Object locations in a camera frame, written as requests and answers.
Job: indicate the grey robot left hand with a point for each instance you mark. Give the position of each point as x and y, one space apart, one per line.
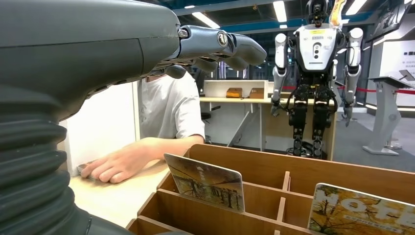
81 48

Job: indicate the person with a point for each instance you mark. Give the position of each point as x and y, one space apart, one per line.
168 107

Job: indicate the autumn print hotel key card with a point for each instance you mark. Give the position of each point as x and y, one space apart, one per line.
204 185
356 214

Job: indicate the wooden card organizer box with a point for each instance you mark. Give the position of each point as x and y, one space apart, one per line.
291 168

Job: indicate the ribbed grey left arm sleeve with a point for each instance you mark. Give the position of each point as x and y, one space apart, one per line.
29 162

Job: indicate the ceiling light panel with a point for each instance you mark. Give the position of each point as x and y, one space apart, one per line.
356 6
206 20
279 11

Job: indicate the small orange box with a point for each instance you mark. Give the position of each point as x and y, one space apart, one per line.
234 93

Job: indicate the small brown box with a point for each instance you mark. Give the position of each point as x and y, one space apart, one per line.
256 93

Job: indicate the white black humanoid robot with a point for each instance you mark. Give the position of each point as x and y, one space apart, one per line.
316 48

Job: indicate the orange hanging tag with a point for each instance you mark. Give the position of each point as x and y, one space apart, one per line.
335 13

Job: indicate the grey kiosk stand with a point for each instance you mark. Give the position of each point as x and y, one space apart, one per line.
385 113

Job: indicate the round stanchion base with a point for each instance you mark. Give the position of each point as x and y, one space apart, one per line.
394 145

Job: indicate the red barrier belt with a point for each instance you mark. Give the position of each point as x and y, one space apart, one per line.
405 91

